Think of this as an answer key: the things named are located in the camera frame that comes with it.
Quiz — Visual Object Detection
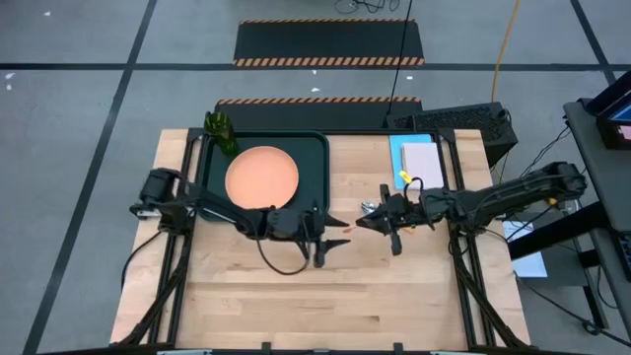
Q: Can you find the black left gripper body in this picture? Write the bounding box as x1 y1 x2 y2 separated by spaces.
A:
264 205 327 244

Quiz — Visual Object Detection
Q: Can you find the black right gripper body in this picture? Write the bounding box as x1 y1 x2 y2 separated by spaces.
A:
377 183 421 257

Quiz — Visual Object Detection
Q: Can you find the pink round plate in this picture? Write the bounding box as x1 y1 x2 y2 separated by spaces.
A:
224 145 301 211

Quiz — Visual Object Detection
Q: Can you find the green glass cup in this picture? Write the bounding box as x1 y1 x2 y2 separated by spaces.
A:
203 110 243 159

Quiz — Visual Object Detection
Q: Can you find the dark green tray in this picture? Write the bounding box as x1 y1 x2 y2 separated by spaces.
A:
198 129 331 224

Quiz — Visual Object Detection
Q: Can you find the pale pink notebook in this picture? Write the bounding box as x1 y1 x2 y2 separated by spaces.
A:
400 142 446 191

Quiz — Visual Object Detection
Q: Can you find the black hazard-striped floor mat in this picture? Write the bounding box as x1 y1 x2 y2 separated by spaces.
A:
214 96 424 133
232 18 426 68

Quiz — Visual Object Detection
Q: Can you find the white paper sheet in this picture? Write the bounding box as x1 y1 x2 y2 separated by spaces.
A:
501 220 549 279

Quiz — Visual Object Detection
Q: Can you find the grey side table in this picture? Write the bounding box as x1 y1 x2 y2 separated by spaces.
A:
563 98 631 234

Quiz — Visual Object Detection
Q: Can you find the laptop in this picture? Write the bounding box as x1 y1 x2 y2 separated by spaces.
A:
585 70 631 151

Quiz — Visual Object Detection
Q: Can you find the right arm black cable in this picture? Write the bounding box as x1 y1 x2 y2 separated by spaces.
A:
402 176 426 199

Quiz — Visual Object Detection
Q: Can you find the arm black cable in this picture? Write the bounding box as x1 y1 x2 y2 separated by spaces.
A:
254 230 313 277
402 176 426 199

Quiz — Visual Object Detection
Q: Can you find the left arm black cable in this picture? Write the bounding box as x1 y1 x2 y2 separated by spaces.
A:
254 230 313 277

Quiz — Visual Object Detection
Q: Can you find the black table frame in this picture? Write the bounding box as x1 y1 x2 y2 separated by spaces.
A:
109 126 531 350

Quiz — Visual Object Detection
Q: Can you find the thin black cable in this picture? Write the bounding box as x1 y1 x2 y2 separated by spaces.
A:
386 0 415 118

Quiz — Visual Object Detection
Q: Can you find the yellow cable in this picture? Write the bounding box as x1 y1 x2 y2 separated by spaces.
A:
490 0 523 104

